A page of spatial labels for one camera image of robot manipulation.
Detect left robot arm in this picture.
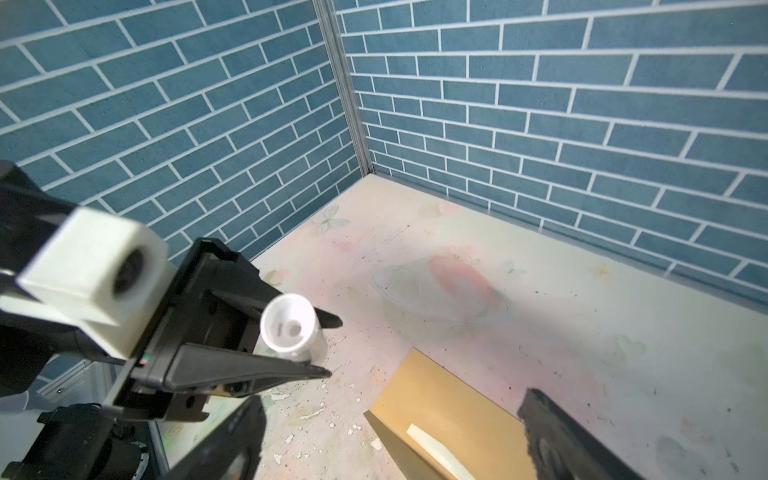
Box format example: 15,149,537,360
1,161,342,479

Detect beige letter paper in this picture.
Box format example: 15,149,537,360
407,424,475,480

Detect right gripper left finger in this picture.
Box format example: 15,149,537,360
161,395,267,480

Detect white glue stick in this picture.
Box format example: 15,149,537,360
260,293,328,365

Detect yellow envelope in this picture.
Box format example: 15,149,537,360
365,349,536,479

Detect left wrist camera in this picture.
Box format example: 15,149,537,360
1,206,176,360

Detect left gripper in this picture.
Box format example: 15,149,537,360
103,238,343,422

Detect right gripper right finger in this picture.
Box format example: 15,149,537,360
517,388,642,480

